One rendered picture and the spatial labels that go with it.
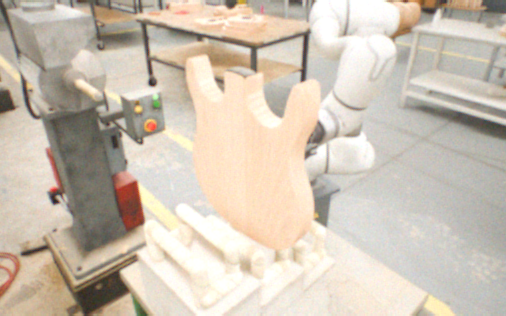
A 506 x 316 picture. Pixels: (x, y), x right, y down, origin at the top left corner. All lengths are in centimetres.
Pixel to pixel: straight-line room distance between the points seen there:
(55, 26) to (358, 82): 87
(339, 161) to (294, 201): 99
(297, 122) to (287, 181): 13
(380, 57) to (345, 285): 59
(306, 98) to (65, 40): 86
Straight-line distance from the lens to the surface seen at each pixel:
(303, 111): 62
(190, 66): 82
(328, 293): 106
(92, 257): 217
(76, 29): 130
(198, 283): 75
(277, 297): 93
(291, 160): 68
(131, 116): 176
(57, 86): 161
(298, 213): 73
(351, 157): 169
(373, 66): 91
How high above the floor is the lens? 174
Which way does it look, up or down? 31 degrees down
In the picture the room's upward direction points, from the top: straight up
